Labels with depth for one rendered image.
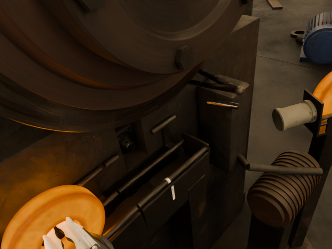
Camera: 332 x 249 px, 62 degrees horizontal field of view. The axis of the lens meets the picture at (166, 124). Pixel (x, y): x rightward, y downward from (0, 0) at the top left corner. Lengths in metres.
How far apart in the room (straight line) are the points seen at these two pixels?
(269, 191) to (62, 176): 0.51
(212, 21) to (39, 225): 0.35
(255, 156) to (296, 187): 0.83
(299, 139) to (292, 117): 1.03
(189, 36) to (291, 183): 0.57
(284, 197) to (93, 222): 0.48
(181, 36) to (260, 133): 1.50
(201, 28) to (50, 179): 0.33
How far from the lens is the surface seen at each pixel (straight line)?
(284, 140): 1.75
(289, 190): 0.79
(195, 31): 0.31
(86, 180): 0.51
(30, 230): 0.44
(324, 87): 0.77
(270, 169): 0.74
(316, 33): 2.44
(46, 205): 0.43
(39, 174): 0.48
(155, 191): 0.52
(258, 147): 1.67
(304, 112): 0.76
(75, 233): 0.44
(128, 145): 0.57
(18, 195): 0.48
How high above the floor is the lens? 1.11
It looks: 37 degrees down
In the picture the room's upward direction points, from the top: 8 degrees counter-clockwise
